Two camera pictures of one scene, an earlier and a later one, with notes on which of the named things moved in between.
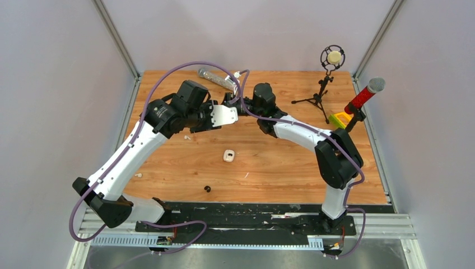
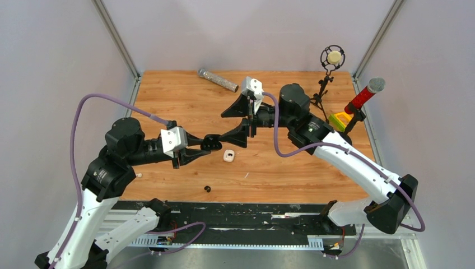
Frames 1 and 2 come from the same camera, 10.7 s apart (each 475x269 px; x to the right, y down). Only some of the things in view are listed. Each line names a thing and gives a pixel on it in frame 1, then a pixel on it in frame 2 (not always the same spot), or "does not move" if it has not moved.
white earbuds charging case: (228, 155) does not move
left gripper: (208, 126) -> (187, 156)
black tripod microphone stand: (332, 57) does not move
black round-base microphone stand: (358, 116) does not move
